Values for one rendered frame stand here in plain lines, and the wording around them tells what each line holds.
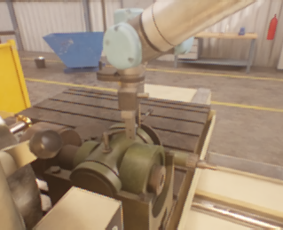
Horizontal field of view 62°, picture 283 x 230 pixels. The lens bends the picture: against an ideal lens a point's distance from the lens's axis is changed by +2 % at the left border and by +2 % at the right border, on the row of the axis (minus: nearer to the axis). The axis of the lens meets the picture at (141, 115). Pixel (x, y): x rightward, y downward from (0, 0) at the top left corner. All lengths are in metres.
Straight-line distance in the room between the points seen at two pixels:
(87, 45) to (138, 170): 5.94
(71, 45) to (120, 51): 6.11
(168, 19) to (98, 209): 0.32
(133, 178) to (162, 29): 0.38
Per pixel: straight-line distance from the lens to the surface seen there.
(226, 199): 1.43
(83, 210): 0.43
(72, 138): 0.83
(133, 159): 0.62
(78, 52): 6.51
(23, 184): 0.54
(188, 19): 0.36
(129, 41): 0.39
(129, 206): 0.63
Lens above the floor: 1.65
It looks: 25 degrees down
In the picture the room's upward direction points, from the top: 1 degrees counter-clockwise
